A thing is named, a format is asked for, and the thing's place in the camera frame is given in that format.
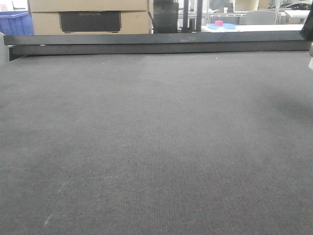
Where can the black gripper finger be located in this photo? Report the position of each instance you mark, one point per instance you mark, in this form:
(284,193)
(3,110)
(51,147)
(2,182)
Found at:
(307,30)

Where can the metal valve with white caps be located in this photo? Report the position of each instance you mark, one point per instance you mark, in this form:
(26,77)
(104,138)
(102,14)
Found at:
(311,57)

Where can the black conveyor belt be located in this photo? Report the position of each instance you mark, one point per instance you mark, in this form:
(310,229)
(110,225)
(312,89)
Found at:
(185,144)

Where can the cardboard box with black print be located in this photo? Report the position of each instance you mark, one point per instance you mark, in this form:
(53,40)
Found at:
(60,17)

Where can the white background table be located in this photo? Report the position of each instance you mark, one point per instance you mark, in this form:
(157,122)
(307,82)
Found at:
(254,28)

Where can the pink tape roll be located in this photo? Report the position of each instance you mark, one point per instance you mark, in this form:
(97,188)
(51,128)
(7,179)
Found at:
(218,23)

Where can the light blue tray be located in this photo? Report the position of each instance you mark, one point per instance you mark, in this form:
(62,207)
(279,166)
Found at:
(225,26)

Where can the black cylindrical container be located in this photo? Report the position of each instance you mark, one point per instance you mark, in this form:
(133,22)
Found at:
(165,16)

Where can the blue plastic crate background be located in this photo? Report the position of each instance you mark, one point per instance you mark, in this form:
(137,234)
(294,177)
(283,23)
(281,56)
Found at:
(16,23)

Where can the black vertical post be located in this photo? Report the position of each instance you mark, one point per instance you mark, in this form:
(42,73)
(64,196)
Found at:
(186,14)

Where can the black conveyor side rail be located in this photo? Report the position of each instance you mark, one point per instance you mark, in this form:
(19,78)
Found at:
(203,42)

